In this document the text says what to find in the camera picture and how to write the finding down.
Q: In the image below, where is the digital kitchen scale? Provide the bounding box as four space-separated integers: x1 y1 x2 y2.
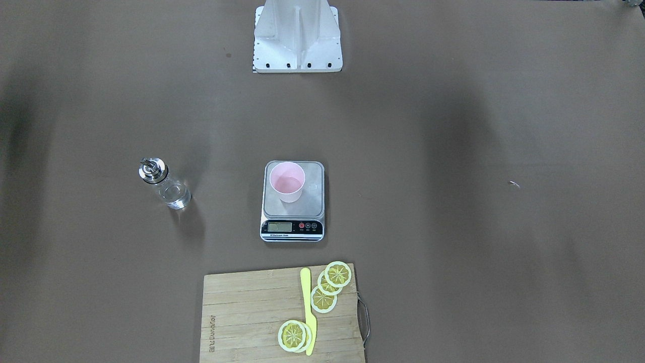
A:
260 160 326 242

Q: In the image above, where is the glass sauce bottle metal spout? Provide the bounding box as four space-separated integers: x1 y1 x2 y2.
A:
138 158 192 210

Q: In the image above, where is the lemon slice top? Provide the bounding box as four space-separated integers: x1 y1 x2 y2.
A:
324 261 353 288

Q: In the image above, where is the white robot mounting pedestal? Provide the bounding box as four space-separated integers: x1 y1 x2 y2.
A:
252 1 343 74

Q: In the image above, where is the bamboo cutting board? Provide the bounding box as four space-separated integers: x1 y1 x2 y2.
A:
200 267 369 362

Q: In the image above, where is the lemon slice behind bottom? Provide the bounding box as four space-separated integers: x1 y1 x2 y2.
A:
295 322 313 353

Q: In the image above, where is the yellow plastic knife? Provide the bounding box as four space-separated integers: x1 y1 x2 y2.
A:
300 267 317 356

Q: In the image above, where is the lemon slice front bottom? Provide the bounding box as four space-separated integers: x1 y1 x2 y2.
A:
277 320 305 353

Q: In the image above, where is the pink plastic cup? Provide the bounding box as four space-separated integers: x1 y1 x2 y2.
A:
269 161 306 204

